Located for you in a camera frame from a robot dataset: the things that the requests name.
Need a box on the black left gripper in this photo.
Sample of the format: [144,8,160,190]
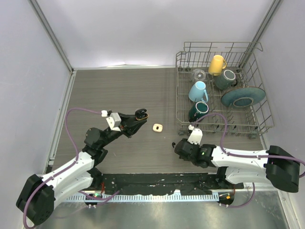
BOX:
[100,112,145,147]

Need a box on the cream earbud charging case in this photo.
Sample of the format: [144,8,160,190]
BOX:
[152,124,163,133]

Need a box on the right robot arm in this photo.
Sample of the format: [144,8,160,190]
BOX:
[174,138,300,193]

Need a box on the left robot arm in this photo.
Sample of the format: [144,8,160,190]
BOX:
[16,109,148,229]

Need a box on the dark teal mug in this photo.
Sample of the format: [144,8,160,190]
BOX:
[188,101,209,122]

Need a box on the light blue mug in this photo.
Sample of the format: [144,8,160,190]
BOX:
[188,81,209,103]

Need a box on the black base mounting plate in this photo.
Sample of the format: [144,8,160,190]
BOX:
[73,172,245,195]

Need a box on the clear glass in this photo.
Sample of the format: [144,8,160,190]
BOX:
[191,69,206,83]

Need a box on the blue ceramic plate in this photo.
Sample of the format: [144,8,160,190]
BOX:
[221,87,266,108]

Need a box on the dark grey-green mug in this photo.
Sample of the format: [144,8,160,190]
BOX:
[214,70,238,90]

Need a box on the yellow mug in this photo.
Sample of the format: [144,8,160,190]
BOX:
[208,55,227,76]

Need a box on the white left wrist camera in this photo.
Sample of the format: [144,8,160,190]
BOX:
[101,110,122,132]

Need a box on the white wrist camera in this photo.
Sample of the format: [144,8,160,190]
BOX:
[187,125,203,145]
[101,110,122,132]

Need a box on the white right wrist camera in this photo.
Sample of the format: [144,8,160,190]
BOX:
[187,125,203,145]

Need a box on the white slotted cable duct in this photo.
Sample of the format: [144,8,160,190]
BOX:
[64,192,219,203]

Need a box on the metal wire dish rack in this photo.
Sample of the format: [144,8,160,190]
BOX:
[175,42,274,138]

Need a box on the aluminium frame rail left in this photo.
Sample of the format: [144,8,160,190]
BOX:
[46,70,77,166]

